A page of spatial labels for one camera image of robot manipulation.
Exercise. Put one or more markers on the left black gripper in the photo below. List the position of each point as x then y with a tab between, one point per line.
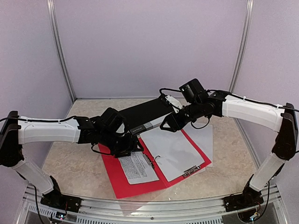
130	145

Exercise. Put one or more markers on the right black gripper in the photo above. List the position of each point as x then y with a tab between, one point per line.
172	120

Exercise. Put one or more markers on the printed text sheet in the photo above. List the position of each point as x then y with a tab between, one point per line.
138	168

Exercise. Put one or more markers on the white sheet top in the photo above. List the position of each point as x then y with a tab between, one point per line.
173	152

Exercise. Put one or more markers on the white sheet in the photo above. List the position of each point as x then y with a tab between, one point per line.
173	152
203	138

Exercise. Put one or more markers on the red folder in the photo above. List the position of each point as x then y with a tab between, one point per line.
120	185

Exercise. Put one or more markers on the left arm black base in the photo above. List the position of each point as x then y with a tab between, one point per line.
56	199

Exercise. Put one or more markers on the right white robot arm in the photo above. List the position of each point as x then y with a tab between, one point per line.
278	121

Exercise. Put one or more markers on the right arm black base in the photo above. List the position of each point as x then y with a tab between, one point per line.
248	198

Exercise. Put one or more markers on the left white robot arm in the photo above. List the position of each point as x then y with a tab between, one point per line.
18	131

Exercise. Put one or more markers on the black folder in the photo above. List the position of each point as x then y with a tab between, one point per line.
139	115

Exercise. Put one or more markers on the blank white sheet lower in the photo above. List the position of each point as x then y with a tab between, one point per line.
203	138

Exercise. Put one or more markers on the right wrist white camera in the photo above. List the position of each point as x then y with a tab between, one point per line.
169	100

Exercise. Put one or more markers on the aluminium front rail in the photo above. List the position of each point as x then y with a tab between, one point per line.
105	211

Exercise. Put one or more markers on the right aluminium frame post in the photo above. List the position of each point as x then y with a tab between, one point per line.
242	46

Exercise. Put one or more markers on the aluminium frame post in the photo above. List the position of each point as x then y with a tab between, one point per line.
242	46
59	49

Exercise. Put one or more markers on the left aluminium frame post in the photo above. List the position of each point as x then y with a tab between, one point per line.
59	49

